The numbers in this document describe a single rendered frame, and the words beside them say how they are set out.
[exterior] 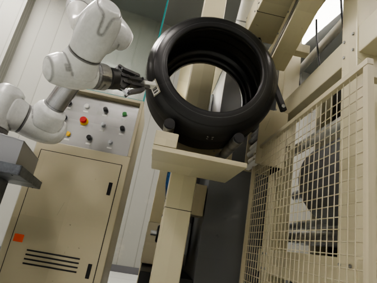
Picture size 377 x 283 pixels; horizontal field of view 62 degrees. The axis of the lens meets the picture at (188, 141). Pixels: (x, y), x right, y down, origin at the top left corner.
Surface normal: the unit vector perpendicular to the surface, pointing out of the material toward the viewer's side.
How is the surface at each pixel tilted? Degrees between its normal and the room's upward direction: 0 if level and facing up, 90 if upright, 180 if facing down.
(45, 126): 130
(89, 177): 90
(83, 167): 90
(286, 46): 162
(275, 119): 90
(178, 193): 90
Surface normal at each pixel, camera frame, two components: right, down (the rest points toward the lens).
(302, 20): -0.12, 0.80
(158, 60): -0.06, -0.30
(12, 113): 0.73, 0.03
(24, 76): 0.28, -0.25
